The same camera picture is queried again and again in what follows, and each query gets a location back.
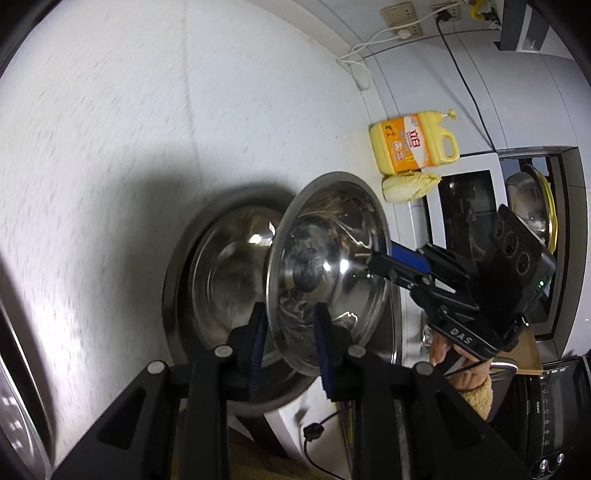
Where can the small steel bowl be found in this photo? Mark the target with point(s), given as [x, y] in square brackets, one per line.
[323, 267]

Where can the person's right hand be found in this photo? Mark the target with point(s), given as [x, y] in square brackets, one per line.
[466, 376]

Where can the large steel plate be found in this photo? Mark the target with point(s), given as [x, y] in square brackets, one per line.
[18, 378]

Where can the person's right forearm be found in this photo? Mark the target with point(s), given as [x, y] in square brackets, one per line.
[478, 399]

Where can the yellow detergent bottle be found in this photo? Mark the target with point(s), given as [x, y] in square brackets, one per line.
[411, 143]

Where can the white microwave oven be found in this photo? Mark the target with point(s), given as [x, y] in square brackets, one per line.
[461, 207]

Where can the large steel bowl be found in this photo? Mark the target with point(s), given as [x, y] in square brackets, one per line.
[221, 281]

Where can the black countertop oven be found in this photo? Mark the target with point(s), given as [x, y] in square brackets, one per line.
[549, 420]

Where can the steel pot with yellow rim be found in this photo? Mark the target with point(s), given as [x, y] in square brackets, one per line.
[531, 203]

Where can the beige wall socket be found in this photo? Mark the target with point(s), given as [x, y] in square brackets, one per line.
[401, 14]
[411, 31]

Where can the napa cabbage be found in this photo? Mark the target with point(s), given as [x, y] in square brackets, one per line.
[408, 185]

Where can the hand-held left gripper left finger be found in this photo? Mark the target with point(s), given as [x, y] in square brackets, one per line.
[256, 350]

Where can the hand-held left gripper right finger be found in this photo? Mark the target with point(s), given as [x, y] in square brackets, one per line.
[324, 355]

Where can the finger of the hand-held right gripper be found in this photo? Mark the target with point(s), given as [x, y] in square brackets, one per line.
[392, 270]
[406, 256]

